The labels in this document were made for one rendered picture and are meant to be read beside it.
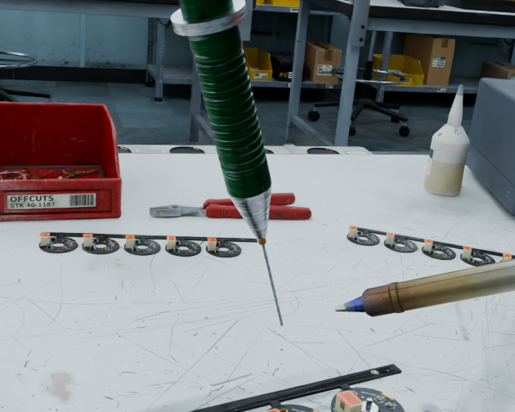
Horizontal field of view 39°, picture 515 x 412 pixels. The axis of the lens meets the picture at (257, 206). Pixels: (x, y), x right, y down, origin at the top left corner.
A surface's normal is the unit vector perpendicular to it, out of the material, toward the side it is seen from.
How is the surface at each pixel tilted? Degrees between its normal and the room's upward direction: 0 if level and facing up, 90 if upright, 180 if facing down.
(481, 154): 90
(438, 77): 90
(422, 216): 0
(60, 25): 90
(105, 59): 90
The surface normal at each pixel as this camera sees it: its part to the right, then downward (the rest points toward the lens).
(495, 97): -1.00, -0.08
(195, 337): 0.09, -0.93
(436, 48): 0.35, 0.34
